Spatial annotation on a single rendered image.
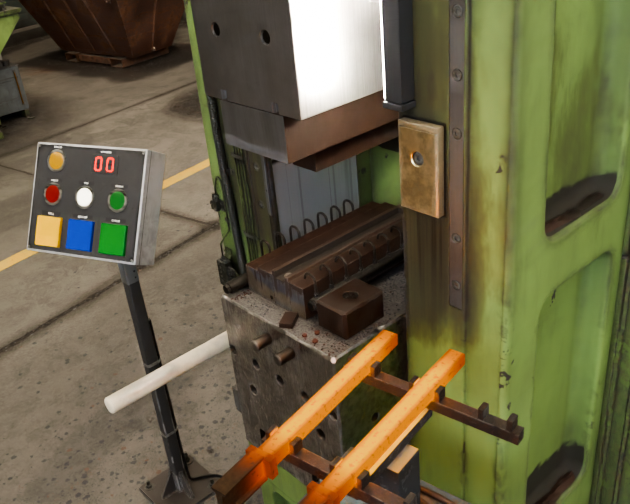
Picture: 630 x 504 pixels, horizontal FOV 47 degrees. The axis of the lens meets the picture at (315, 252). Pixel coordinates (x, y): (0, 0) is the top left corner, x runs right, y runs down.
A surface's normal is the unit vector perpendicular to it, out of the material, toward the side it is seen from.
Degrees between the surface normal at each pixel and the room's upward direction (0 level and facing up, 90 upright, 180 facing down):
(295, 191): 90
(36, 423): 0
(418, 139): 90
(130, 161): 60
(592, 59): 89
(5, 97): 90
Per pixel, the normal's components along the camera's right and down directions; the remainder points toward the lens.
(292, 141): 0.67, 0.30
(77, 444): -0.09, -0.88
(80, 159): -0.37, -0.03
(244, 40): -0.73, 0.38
